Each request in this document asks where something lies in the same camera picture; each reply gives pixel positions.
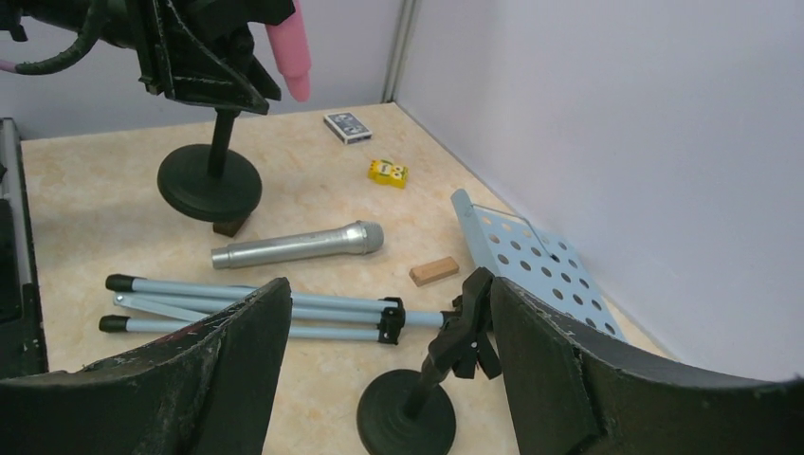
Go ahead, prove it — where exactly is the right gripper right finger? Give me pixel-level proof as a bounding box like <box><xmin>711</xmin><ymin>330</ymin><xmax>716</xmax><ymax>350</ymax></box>
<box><xmin>490</xmin><ymin>278</ymin><xmax>803</xmax><ymax>454</ymax></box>

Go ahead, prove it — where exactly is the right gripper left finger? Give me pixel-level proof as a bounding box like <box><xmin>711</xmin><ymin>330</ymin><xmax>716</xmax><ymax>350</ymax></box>
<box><xmin>1</xmin><ymin>278</ymin><xmax>292</xmax><ymax>454</ymax></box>

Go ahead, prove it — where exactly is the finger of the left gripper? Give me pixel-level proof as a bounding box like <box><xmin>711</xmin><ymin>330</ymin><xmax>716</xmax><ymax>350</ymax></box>
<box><xmin>128</xmin><ymin>0</ymin><xmax>282</xmax><ymax>115</ymax></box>

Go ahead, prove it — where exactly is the black stand of pink microphone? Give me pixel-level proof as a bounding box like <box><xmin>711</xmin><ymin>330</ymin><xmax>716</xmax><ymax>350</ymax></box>
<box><xmin>156</xmin><ymin>109</ymin><xmax>263</xmax><ymax>223</ymax></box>

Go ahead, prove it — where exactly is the light blue music stand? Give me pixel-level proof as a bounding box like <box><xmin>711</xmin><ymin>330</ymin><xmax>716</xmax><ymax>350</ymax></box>
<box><xmin>99</xmin><ymin>190</ymin><xmax>626</xmax><ymax>343</ymax></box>

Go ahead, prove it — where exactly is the black round microphone stand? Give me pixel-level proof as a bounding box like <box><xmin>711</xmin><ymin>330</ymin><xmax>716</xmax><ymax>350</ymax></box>
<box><xmin>356</xmin><ymin>267</ymin><xmax>503</xmax><ymax>455</ymax></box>

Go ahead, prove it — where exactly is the grey microphone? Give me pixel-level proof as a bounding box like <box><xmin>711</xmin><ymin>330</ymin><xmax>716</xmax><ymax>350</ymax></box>
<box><xmin>210</xmin><ymin>221</ymin><xmax>385</xmax><ymax>269</ymax></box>

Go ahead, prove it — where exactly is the pink microphone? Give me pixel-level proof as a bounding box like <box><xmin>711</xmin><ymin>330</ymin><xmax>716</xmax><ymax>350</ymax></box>
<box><xmin>265</xmin><ymin>0</ymin><xmax>312</xmax><ymax>102</ymax></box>

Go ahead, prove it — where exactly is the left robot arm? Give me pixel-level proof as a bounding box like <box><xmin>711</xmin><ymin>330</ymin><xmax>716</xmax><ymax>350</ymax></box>
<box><xmin>1</xmin><ymin>1</ymin><xmax>296</xmax><ymax>115</ymax></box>

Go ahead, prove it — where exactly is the dark brown wooden block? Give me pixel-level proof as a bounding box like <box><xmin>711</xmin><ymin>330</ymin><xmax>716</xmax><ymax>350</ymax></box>
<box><xmin>211</xmin><ymin>215</ymin><xmax>249</xmax><ymax>238</ymax></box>

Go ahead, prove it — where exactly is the small grey picture card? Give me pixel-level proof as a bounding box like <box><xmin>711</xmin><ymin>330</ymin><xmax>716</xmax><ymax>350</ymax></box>
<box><xmin>323</xmin><ymin>112</ymin><xmax>374</xmax><ymax>145</ymax></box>

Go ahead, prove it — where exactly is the small wooden block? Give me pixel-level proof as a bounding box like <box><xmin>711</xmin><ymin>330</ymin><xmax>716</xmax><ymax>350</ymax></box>
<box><xmin>409</xmin><ymin>256</ymin><xmax>460</xmax><ymax>287</ymax></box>

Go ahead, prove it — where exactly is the yellow owl toy block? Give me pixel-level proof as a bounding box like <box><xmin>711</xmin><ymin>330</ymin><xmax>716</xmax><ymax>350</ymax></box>
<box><xmin>367</xmin><ymin>159</ymin><xmax>409</xmax><ymax>189</ymax></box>

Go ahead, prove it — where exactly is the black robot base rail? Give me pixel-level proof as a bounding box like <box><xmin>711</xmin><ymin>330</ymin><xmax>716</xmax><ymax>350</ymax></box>
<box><xmin>1</xmin><ymin>118</ymin><xmax>48</xmax><ymax>379</ymax></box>

